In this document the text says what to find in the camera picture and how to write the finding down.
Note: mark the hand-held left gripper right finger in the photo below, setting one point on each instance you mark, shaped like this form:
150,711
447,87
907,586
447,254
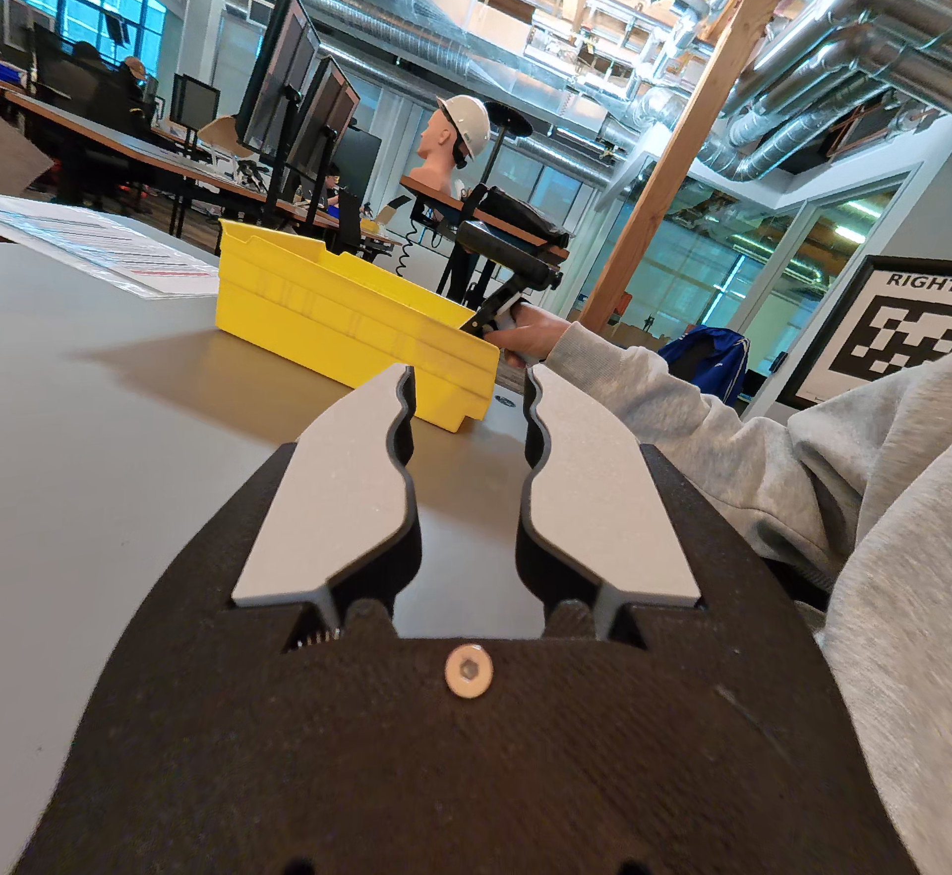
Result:
610,518

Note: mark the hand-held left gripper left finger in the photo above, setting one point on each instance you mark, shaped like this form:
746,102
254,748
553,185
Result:
335,503

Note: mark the yellow plastic bin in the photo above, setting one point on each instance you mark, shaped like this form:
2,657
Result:
335,317

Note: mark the person's left forearm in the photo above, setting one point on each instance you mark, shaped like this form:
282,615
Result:
900,667

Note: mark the person's right forearm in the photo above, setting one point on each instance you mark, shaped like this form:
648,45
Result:
706,443

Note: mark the black-legged standing desk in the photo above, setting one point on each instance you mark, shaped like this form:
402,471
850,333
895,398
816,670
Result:
446,198

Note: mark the grey desk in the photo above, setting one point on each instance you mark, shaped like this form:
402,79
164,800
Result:
149,481

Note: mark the long wood-edged office desk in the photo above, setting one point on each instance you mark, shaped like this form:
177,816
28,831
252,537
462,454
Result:
111,138

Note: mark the person's right hand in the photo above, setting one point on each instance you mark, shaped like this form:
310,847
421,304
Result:
535,339

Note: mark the black bag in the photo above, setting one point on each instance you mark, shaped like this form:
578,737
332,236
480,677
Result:
528,216

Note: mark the mannequin head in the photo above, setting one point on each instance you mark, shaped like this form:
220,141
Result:
435,153

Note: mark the black round floor lamp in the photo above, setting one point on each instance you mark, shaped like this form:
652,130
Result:
513,122

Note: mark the white hard hat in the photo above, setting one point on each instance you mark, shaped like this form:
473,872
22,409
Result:
468,120

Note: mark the black office chair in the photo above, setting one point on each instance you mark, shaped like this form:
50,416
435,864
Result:
353,220

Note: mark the black flat monitor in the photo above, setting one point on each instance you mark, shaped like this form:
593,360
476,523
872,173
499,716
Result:
361,161

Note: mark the blue jacket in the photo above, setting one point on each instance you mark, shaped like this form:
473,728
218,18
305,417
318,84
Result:
706,361

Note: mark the dark computer monitor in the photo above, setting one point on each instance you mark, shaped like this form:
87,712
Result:
323,120
279,71

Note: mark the black-and-white marker poster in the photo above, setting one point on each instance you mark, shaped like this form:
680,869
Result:
892,324

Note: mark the laminated paper sheet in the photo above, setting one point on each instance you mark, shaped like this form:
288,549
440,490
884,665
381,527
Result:
97,246

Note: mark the small black monitor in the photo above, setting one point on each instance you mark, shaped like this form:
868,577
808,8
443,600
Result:
196,101

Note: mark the grey cardboard panel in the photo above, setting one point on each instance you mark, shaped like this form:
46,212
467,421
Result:
22,157

